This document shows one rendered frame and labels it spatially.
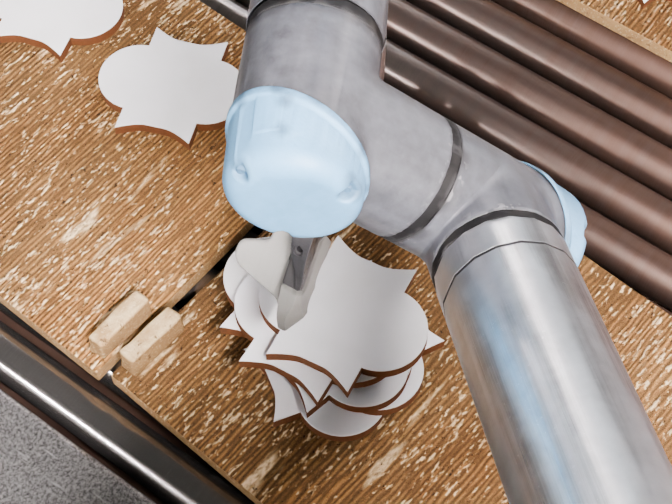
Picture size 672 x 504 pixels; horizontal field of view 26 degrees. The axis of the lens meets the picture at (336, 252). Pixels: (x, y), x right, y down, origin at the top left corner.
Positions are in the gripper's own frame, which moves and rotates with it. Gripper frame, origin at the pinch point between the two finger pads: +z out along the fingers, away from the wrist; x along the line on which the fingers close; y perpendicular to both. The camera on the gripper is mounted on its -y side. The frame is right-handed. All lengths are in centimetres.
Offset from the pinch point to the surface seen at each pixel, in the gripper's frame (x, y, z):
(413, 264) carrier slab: -10.6, -0.7, 15.9
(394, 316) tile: -1.3, -3.7, 7.5
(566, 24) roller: -43.0, 0.7, 18.1
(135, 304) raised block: 6.1, 16.3, 13.4
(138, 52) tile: -16.4, 32.2, 15.0
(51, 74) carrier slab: -10.8, 38.3, 16.3
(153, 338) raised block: 7.9, 13.3, 13.4
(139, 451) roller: 15.3, 9.9, 17.7
